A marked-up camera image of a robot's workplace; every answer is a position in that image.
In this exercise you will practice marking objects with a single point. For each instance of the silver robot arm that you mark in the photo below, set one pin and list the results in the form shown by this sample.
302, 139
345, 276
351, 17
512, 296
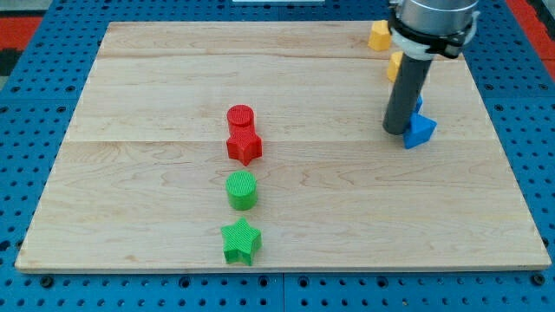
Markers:
426, 28

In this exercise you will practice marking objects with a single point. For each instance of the blue triangle block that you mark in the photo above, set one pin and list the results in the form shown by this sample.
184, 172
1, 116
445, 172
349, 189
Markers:
419, 130

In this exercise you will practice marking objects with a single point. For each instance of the red star block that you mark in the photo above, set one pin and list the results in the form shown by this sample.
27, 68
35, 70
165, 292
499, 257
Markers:
244, 146

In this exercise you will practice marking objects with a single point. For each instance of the green cylinder block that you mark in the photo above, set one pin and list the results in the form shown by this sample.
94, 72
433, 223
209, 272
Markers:
241, 190

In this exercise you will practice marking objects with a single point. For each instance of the red cylinder block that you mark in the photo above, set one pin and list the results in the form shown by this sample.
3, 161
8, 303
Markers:
240, 117

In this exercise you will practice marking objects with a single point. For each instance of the wooden board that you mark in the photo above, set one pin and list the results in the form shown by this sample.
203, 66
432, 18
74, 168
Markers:
138, 185

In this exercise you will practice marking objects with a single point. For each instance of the green star block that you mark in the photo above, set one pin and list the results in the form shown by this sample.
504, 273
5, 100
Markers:
241, 242

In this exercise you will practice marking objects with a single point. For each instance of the blue block behind rod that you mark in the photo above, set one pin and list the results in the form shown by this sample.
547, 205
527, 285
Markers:
418, 104

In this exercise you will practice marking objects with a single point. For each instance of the yellow block behind rod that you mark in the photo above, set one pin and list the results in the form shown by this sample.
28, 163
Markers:
394, 64

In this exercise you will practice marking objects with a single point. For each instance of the yellow pentagon block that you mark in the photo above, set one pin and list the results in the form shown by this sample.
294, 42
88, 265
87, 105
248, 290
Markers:
379, 37

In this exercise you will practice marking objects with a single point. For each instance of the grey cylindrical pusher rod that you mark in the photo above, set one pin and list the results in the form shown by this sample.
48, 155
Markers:
408, 84

